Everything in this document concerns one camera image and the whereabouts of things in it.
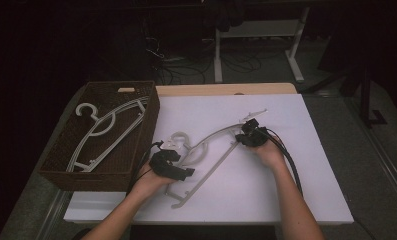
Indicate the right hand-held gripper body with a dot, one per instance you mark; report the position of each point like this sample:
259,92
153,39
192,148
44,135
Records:
257,138

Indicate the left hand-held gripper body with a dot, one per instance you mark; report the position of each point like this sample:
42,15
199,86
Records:
161,165

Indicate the grey plastic clothes hanger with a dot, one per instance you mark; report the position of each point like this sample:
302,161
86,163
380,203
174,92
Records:
210,172
124,105
110,146
84,105

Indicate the brown wicker basket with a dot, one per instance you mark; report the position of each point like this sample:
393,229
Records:
129,160

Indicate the person's right hand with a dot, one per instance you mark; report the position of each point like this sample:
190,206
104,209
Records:
271,155

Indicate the person's left hand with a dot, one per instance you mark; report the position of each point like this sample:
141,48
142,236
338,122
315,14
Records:
149,185

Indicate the light wooden board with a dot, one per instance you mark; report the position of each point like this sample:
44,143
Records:
219,89

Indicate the white board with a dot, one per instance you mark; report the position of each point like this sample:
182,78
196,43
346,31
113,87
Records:
269,186

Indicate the person's dark clothing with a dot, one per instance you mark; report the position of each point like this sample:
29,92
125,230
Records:
202,233

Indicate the dark hanging cloth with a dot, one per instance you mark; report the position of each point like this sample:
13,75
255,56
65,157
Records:
224,16

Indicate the dark metal stand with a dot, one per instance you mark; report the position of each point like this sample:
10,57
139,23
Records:
365,100

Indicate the white metal desk frame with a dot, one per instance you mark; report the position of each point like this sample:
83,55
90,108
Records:
259,28

